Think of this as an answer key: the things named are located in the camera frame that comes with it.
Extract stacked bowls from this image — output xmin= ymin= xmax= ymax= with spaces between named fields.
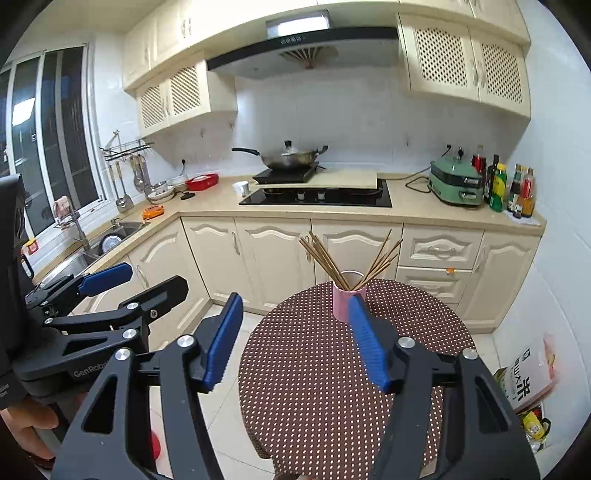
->
xmin=146 ymin=175 xmax=188 ymax=204

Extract brown polka dot tablecloth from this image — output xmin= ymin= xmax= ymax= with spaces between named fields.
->
xmin=238 ymin=279 xmax=475 ymax=479

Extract lower cabinets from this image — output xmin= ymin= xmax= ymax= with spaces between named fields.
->
xmin=78 ymin=218 xmax=539 ymax=348

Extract pink paper cup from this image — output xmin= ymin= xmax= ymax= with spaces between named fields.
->
xmin=332 ymin=270 xmax=368 ymax=323

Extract cabinets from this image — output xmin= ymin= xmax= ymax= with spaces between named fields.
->
xmin=78 ymin=218 xmax=539 ymax=348
xmin=122 ymin=1 xmax=531 ymax=136

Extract black wok with lid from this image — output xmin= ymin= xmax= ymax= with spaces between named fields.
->
xmin=231 ymin=140 xmax=329 ymax=170

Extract beige cutting board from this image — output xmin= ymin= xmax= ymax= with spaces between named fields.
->
xmin=249 ymin=169 xmax=378 ymax=190

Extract black power cable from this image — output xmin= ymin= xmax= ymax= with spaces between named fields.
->
xmin=378 ymin=144 xmax=454 ymax=195

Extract red sauce bottle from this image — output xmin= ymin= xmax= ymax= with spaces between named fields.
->
xmin=515 ymin=167 xmax=535 ymax=218

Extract green electric cooker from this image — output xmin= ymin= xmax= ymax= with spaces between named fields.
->
xmin=429 ymin=156 xmax=484 ymax=207

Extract red plastic bucket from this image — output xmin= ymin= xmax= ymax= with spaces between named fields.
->
xmin=150 ymin=431 xmax=161 ymax=461

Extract window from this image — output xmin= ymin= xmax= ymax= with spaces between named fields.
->
xmin=1 ymin=45 xmax=105 ymax=236

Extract green oil bottle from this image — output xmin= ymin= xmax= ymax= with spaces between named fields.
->
xmin=489 ymin=163 xmax=507 ymax=212

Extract steel sink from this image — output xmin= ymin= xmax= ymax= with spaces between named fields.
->
xmin=35 ymin=220 xmax=147 ymax=286

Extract wall utensil rack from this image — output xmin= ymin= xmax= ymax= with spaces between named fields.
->
xmin=100 ymin=130 xmax=153 ymax=213

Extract person left hand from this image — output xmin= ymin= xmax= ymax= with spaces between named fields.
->
xmin=1 ymin=398 xmax=59 ymax=460

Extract wooden chopstick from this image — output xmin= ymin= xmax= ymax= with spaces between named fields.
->
xmin=303 ymin=234 xmax=349 ymax=291
xmin=353 ymin=239 xmax=403 ymax=291
xmin=298 ymin=237 xmax=346 ymax=292
xmin=309 ymin=231 xmax=352 ymax=291
xmin=358 ymin=255 xmax=398 ymax=290
xmin=355 ymin=228 xmax=393 ymax=289

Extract range hood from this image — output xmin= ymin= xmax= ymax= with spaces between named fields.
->
xmin=204 ymin=2 xmax=400 ymax=79

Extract red tray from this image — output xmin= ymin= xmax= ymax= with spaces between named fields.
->
xmin=185 ymin=173 xmax=219 ymax=192

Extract rice cardboard box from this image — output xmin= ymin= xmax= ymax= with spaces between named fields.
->
xmin=493 ymin=333 xmax=562 ymax=455

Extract chrome faucet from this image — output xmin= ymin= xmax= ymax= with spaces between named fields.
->
xmin=53 ymin=195 xmax=91 ymax=253

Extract black induction cooker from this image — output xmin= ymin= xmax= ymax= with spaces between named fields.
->
xmin=252 ymin=162 xmax=320 ymax=185

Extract black gas hob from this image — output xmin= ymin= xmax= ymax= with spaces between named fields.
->
xmin=239 ymin=179 xmax=392 ymax=208

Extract dark sauce bottle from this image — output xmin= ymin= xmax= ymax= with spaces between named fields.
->
xmin=483 ymin=154 xmax=500 ymax=205

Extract white mug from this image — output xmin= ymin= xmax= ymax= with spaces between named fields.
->
xmin=232 ymin=181 xmax=250 ymax=198

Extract upper cabinets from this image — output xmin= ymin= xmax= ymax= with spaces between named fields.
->
xmin=122 ymin=1 xmax=531 ymax=136

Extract orange sponge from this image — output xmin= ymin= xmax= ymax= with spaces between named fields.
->
xmin=141 ymin=205 xmax=164 ymax=221

